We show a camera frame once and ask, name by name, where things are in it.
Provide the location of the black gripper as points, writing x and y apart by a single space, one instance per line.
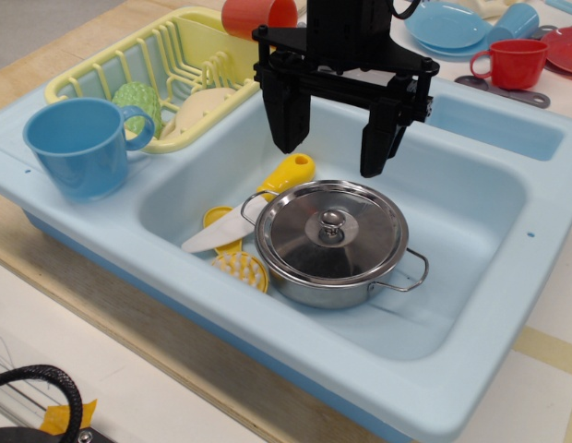
344 53

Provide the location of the stainless steel pot lid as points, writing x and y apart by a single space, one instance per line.
313 249

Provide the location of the red cup in rack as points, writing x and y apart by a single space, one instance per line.
240 17

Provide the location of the blue plates stack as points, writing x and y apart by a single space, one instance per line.
448 29

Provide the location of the cream plastic plate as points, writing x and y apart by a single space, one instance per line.
194 109

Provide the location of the yellow dish drying rack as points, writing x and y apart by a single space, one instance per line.
178 55

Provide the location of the cream plastic item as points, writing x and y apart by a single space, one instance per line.
487 8

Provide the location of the red mug on table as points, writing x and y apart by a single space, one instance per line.
514 64

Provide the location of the yellow dish brush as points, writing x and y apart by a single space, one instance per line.
233 260

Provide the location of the blue cup on table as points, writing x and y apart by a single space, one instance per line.
519 21

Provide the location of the grey plastic utensil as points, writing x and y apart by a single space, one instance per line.
532 98

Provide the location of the green toy fruit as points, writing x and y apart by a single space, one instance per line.
143 96

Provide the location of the light blue toy sink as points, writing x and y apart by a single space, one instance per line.
485 185

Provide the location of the red plate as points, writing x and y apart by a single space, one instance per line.
559 48

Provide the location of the blue plastic cup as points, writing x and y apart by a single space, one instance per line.
82 144

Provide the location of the yellow tape piece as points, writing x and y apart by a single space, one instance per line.
56 418

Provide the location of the yellow handled toy knife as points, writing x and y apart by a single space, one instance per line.
239 222

